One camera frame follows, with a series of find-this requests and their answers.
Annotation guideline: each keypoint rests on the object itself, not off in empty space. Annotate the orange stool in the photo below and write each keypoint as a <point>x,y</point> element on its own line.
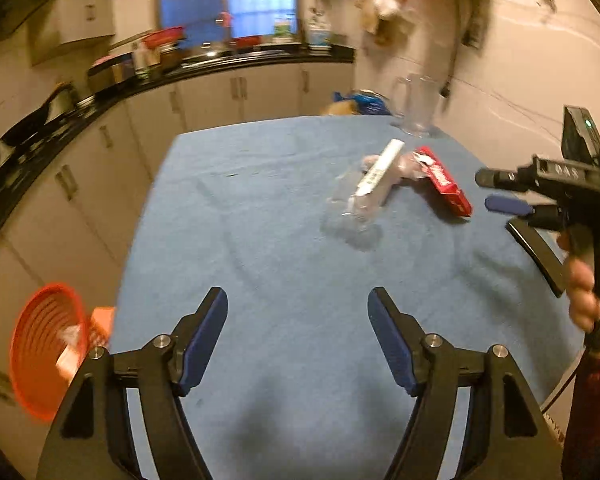
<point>102,327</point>

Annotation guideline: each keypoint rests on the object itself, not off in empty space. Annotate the black kitchen countertop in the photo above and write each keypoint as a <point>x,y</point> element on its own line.
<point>105,102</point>

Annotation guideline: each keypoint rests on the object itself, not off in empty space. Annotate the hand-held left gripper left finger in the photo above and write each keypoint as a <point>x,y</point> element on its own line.
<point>205,340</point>

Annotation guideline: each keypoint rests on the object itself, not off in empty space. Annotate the blue plastic bag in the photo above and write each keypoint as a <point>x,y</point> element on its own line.
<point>367,102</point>

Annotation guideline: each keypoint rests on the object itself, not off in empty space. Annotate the blue tablecloth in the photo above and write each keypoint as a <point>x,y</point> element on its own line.
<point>280,240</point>

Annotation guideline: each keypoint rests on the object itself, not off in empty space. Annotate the black silver toaster oven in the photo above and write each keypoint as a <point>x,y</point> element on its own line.
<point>109,72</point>

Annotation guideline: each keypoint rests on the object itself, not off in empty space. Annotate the blue label detergent bottle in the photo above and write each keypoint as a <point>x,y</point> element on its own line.
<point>320,30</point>

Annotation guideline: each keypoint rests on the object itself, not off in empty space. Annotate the small beige upper cabinet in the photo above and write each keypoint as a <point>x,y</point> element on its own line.
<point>75,17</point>

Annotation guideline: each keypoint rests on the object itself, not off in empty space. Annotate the clear plastic pitcher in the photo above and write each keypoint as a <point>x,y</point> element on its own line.
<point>417,105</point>

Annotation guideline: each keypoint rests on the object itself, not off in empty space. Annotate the range hood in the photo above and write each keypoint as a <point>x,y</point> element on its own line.
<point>10,5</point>

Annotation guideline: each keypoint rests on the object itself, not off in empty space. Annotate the red cardboard box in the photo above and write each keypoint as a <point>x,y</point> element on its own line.
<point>445,182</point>

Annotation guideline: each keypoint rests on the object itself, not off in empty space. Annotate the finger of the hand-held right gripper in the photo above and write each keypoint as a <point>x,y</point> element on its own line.
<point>505,205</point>
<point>542,255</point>

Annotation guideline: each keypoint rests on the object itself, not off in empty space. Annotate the clear crushed plastic bottle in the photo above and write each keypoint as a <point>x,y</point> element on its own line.
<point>360,210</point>

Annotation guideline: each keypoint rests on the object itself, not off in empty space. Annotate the wall socket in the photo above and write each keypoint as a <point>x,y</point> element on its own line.
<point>472,30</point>

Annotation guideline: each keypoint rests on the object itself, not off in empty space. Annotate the red colander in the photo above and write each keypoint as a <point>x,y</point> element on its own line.
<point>162,36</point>

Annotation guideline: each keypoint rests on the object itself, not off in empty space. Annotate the black frying wok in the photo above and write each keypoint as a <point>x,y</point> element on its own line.
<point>30,127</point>

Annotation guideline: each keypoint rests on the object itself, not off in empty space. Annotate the person's right forearm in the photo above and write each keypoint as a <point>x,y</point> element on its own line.
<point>595,410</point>

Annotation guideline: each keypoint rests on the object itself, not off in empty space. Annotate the person's right hand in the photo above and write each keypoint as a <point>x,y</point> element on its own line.
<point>582,287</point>

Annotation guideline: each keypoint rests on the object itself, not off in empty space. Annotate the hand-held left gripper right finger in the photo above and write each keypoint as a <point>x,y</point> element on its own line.
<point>392,340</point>

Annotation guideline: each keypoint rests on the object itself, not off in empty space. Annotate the long white tube box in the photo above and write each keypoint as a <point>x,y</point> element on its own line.
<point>380,170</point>

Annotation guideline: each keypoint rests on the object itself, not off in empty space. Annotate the red plastic basket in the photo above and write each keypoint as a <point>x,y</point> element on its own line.
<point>35,360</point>

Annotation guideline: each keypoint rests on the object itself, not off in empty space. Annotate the beige lower cabinets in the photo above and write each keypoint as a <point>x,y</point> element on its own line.
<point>140,130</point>

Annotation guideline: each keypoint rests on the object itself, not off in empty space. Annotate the green label detergent bottle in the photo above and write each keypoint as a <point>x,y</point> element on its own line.
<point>283,27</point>

